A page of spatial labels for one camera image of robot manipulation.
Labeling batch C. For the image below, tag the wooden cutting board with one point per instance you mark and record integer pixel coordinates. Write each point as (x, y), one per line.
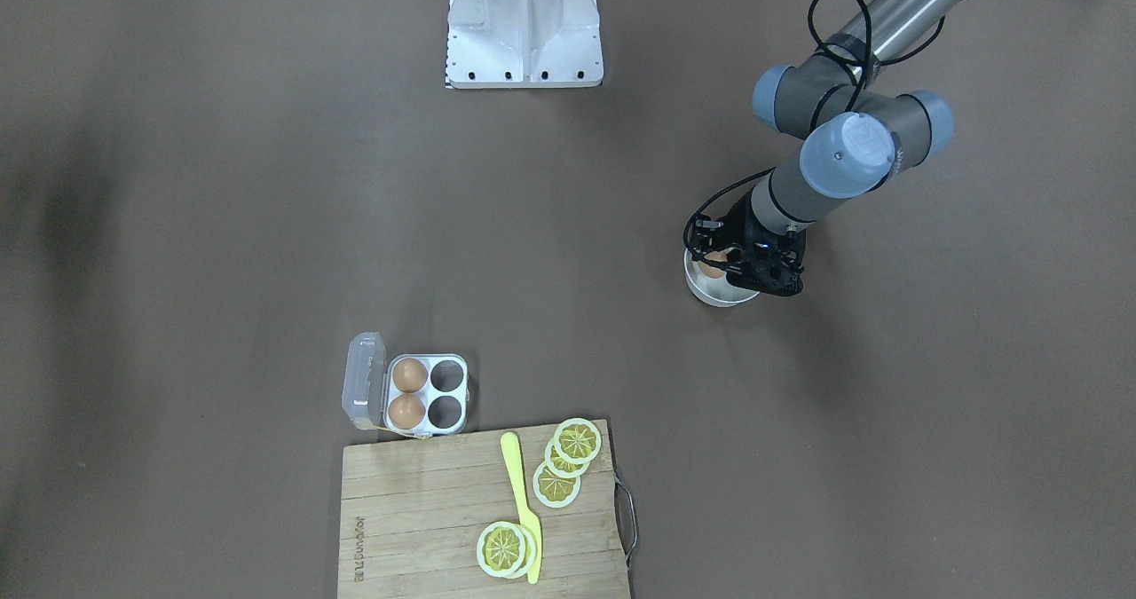
(412, 511)

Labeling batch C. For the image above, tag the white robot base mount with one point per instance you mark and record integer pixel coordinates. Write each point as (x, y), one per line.
(523, 44)

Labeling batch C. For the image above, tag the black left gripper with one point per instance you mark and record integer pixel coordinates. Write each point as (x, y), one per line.
(738, 226)

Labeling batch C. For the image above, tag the lemon slice end of row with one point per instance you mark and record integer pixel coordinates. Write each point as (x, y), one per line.
(577, 441)

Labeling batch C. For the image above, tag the lemon slice middle of row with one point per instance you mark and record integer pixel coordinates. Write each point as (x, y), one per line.
(559, 466)

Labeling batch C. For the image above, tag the yellow plastic knife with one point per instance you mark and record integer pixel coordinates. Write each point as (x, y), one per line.
(512, 455)

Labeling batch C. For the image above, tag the clear plastic egg box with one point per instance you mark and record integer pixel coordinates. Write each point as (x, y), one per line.
(367, 389)

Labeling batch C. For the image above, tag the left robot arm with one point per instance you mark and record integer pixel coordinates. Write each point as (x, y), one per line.
(853, 141)

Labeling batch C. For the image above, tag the brown egg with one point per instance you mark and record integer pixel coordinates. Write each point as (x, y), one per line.
(409, 375)
(713, 265)
(406, 411)

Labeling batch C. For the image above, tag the lemon slice near knife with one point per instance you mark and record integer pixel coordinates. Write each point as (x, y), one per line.
(553, 490)

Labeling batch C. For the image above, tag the lemon slice under pair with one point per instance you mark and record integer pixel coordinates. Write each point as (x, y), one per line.
(530, 552)

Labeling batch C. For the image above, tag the lemon slice top of pair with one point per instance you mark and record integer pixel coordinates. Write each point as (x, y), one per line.
(500, 550)

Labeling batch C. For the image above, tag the white bowl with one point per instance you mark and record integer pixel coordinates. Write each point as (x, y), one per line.
(709, 283)

